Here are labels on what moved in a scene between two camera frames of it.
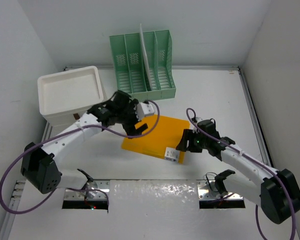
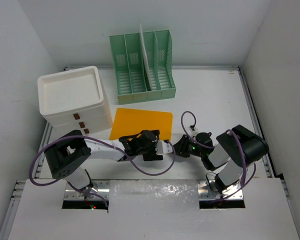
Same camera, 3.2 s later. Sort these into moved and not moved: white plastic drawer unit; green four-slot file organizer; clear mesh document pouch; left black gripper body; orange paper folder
Moved: orange paper folder; left black gripper body
Not moved: white plastic drawer unit; green four-slot file organizer; clear mesh document pouch
